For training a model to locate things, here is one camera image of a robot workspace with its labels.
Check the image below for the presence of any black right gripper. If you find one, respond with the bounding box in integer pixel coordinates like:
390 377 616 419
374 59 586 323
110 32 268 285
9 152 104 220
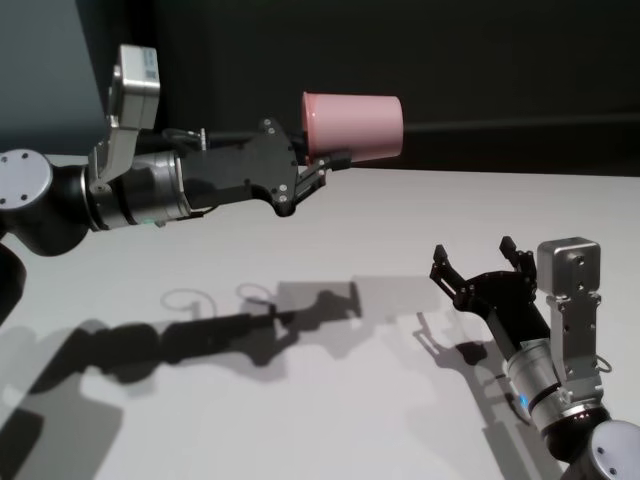
428 236 552 354

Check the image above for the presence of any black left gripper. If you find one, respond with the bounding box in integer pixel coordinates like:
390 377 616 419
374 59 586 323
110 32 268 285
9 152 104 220
179 118 351 217

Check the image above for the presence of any pink plastic cup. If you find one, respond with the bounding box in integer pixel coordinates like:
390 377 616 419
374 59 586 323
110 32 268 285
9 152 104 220
301 91 404 165

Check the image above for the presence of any blue-grey panel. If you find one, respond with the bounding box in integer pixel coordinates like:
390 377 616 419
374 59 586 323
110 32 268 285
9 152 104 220
0 0 119 155

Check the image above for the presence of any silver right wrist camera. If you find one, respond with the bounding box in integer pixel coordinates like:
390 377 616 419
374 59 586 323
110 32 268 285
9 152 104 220
537 237 604 401

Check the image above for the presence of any thin grey partition rail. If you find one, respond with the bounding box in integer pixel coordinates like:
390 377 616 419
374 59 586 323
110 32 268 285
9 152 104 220
402 119 640 146

